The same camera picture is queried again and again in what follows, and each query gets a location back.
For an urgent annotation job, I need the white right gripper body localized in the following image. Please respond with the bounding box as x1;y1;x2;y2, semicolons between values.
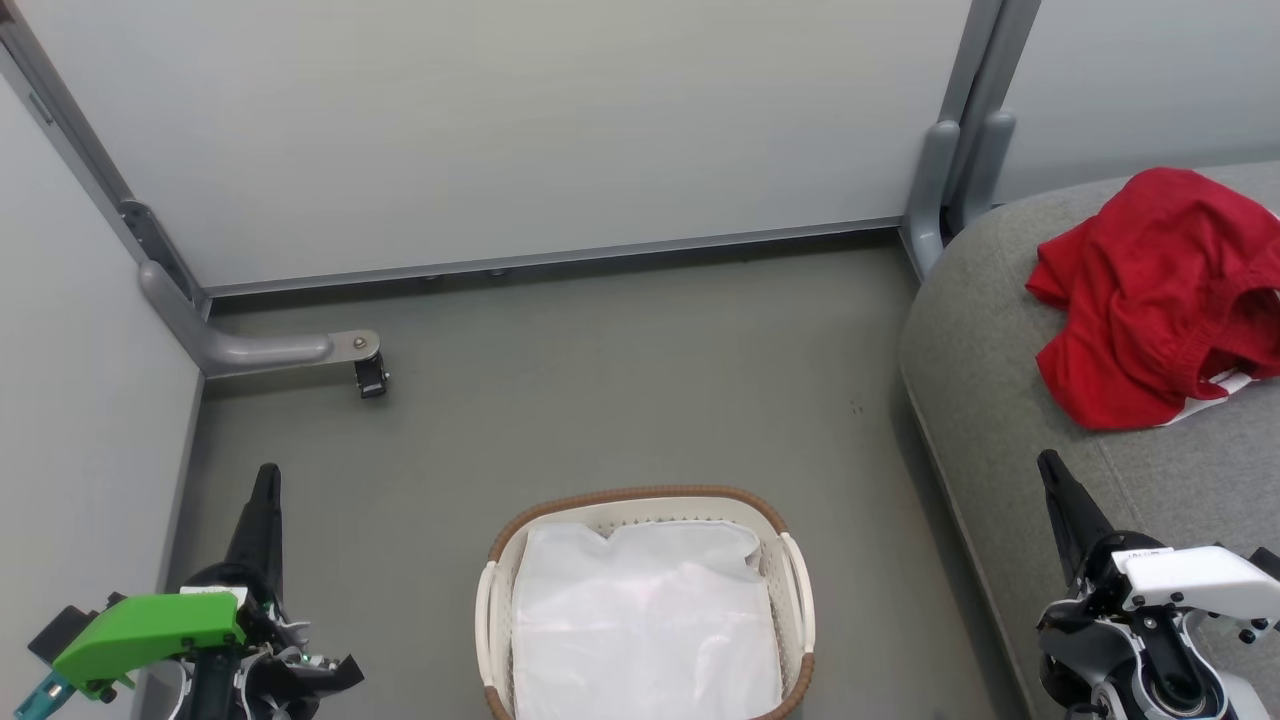
1114;544;1280;631

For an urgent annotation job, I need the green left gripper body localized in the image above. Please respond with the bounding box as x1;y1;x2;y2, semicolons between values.
52;591;247;701

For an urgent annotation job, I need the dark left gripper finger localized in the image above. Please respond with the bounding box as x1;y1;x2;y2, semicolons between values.
224;462;285;601

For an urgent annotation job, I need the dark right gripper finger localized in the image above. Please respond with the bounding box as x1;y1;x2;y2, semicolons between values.
1036;448;1118;591

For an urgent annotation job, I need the red basketball jersey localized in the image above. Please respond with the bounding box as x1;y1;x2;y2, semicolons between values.
1024;166;1280;432

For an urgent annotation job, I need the white basket with brown rim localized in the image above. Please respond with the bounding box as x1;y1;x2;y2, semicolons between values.
474;485;817;720

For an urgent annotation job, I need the white basket liner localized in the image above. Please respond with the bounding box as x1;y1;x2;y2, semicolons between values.
509;519;784;720

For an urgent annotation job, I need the grey fabric sofa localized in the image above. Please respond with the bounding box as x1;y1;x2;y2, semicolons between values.
897;160;1280;720

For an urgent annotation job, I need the long grey partition foot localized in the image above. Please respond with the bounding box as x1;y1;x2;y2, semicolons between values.
139;259;383;380

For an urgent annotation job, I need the grey upright partition foot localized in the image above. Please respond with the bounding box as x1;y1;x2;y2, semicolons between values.
902;120;962;277
947;109;1017;237

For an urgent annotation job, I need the black cable with teal plug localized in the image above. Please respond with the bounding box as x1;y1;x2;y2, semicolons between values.
12;668;79;720

